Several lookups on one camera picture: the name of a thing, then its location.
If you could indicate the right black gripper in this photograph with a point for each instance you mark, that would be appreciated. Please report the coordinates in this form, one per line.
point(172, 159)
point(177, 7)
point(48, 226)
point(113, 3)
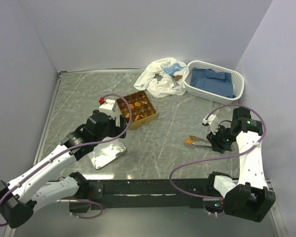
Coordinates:
point(217, 145)

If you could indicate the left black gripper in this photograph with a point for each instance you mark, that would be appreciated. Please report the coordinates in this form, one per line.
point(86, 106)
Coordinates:
point(116, 129)

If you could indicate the metal tongs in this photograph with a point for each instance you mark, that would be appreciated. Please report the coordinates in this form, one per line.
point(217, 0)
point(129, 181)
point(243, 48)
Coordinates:
point(199, 142)

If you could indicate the silver tin lid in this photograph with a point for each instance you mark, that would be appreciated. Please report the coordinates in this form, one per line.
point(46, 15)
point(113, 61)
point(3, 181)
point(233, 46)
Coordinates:
point(107, 152)

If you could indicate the clear plastic tray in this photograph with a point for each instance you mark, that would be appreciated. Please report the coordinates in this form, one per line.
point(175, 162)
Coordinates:
point(183, 118)

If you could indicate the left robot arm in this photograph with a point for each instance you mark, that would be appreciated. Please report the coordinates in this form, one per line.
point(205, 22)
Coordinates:
point(21, 197)

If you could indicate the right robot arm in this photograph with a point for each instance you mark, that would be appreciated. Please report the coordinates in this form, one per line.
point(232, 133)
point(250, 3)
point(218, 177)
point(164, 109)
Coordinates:
point(250, 198)

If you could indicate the gold cookie tin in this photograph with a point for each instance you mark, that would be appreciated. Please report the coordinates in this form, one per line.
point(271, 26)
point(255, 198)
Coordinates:
point(148, 110)

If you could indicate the blue folded cloth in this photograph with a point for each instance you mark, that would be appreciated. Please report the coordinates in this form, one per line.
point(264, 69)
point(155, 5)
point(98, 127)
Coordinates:
point(218, 83)

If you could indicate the white laundry basket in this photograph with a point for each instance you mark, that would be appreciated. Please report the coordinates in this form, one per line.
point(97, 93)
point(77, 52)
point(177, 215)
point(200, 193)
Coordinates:
point(237, 81)

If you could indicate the white crumpled shirt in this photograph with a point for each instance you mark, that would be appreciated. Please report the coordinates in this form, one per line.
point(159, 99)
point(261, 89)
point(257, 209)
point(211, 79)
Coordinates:
point(163, 77)

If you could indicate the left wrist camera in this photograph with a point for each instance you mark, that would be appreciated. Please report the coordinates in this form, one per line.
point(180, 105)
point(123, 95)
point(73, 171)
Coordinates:
point(107, 106)

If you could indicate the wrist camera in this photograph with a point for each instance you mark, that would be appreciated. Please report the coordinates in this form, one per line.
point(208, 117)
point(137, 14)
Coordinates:
point(213, 122)
point(107, 106)

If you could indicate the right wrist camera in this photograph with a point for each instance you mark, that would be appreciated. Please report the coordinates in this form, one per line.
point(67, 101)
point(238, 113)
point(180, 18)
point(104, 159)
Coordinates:
point(213, 122)

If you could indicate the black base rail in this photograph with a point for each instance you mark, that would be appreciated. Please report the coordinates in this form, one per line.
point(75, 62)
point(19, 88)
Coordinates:
point(149, 193)

